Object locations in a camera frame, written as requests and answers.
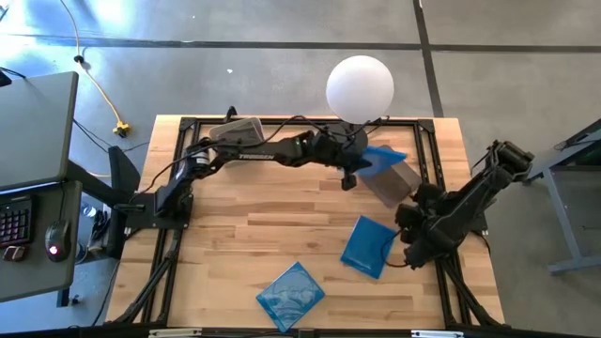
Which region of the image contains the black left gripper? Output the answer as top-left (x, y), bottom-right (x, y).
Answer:
top-left (307, 129), bottom-right (375, 192)

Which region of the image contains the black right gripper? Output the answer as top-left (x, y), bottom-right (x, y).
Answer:
top-left (395, 201), bottom-right (459, 271)

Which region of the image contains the blue jewel case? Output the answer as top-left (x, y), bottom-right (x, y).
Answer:
top-left (340, 214), bottom-right (399, 282)
top-left (255, 261), bottom-right (327, 333)
top-left (356, 145), bottom-right (408, 178)

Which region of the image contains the clear jewel case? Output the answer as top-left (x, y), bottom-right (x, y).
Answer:
top-left (214, 120), bottom-right (260, 145)

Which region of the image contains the clear plastic bin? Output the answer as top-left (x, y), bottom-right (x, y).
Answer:
top-left (360, 144), bottom-right (424, 210)

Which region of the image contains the white globe lamp black stand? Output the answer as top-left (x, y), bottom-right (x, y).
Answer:
top-left (323, 54), bottom-right (396, 157)

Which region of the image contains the grey metal table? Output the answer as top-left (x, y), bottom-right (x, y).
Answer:
top-left (523, 116), bottom-right (601, 277)

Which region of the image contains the black desk leg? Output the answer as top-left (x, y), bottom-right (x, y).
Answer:
top-left (65, 145), bottom-right (142, 259)

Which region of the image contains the black computer mouse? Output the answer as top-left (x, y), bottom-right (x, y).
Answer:
top-left (44, 219), bottom-right (72, 263)

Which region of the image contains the grey desk panel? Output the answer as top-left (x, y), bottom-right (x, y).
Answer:
top-left (0, 69), bottom-right (80, 192)

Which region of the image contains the grey side desk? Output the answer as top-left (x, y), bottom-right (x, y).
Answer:
top-left (0, 180), bottom-right (84, 304)

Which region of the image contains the black keyboard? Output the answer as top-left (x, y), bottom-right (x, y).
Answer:
top-left (0, 194), bottom-right (35, 250)

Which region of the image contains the small brown object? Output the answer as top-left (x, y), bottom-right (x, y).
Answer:
top-left (2, 244), bottom-right (27, 263)

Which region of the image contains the black aluminium rig frame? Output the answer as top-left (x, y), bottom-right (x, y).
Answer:
top-left (106, 115), bottom-right (506, 330)

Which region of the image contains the silver frame bracket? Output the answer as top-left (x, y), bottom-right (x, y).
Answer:
top-left (410, 330), bottom-right (464, 338)
top-left (148, 328), bottom-right (204, 338)

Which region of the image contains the yellow extension cable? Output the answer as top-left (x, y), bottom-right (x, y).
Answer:
top-left (58, 0), bottom-right (133, 139)

